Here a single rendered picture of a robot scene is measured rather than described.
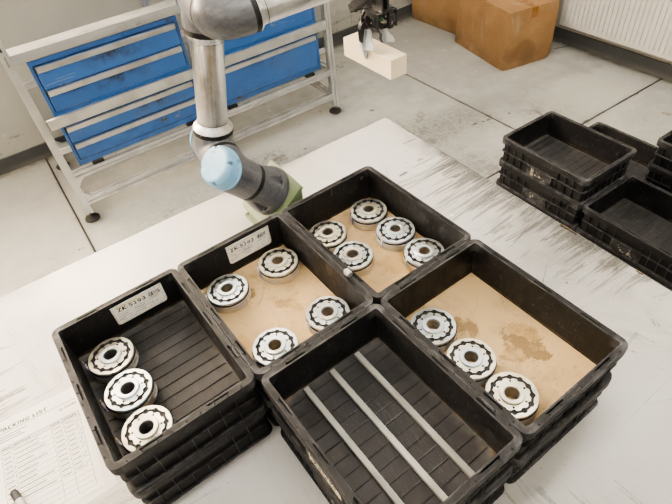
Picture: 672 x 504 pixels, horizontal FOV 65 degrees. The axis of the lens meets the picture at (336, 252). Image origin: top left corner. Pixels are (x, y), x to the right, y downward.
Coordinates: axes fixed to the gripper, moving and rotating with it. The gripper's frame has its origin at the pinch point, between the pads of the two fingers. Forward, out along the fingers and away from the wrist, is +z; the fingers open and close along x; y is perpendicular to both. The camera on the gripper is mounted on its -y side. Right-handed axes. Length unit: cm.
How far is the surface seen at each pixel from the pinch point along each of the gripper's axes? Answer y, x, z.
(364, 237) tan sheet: 43, -38, 26
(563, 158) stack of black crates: 29, 72, 60
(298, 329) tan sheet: 58, -68, 26
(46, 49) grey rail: -139, -77, 18
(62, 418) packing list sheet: 35, -123, 39
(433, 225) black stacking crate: 56, -26, 19
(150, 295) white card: 32, -93, 19
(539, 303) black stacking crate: 89, -25, 20
